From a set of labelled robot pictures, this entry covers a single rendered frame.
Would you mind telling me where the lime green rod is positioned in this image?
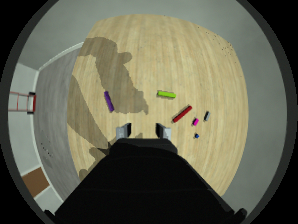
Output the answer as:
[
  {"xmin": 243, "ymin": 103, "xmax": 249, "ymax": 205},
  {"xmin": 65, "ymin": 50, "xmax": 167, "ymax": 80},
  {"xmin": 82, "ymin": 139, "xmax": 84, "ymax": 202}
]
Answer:
[{"xmin": 158, "ymin": 91, "xmax": 176, "ymax": 98}]

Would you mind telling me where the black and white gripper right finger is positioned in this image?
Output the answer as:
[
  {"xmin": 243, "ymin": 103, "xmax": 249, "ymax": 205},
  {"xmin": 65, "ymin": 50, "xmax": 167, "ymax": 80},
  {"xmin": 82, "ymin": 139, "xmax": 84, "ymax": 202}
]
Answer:
[{"xmin": 156, "ymin": 123, "xmax": 171, "ymax": 141}]

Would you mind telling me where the red rod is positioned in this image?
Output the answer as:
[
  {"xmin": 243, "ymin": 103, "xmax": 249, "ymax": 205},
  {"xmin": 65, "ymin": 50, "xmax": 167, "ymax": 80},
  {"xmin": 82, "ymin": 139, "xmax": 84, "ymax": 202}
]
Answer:
[{"xmin": 172, "ymin": 106, "xmax": 192, "ymax": 123}]

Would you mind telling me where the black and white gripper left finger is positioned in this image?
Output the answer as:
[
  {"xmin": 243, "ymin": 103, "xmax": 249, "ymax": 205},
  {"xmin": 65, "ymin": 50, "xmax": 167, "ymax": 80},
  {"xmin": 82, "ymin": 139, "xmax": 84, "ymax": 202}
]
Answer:
[{"xmin": 116, "ymin": 123, "xmax": 131, "ymax": 141}]

